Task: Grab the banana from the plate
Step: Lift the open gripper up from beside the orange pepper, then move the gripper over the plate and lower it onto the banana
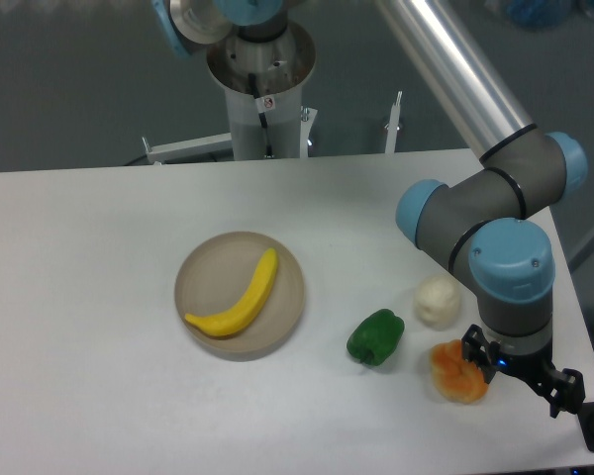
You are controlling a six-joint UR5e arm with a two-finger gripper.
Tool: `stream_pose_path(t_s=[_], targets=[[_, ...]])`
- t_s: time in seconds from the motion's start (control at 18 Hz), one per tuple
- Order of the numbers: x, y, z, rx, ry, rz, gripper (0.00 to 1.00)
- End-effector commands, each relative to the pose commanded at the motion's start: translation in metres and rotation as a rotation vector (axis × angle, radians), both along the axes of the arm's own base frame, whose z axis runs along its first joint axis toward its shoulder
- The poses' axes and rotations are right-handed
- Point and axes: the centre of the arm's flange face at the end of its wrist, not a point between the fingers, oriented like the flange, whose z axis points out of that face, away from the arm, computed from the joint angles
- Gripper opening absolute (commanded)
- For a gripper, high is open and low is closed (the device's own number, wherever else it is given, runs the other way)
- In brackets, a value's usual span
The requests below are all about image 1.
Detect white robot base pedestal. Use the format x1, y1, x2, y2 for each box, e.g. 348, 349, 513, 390
207, 21, 316, 161

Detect yellow banana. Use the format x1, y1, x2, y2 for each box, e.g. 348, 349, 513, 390
184, 247, 279, 337

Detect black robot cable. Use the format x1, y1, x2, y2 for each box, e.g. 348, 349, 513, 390
247, 72, 275, 159

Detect white metal frame bracket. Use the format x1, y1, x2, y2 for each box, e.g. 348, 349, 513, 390
141, 90, 405, 165

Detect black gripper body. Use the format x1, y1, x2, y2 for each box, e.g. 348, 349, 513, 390
483, 341, 549, 381

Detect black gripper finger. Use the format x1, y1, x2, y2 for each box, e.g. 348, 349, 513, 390
461, 325, 499, 384
524, 361, 585, 419

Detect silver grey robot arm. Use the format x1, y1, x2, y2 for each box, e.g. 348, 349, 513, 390
152, 1, 587, 415

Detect beige round plate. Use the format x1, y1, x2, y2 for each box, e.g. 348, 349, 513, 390
174, 232, 306, 361

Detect white garlic bulb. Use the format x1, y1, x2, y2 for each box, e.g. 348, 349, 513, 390
413, 274, 461, 329

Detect green bell pepper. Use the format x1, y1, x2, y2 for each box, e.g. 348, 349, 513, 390
346, 309, 405, 366

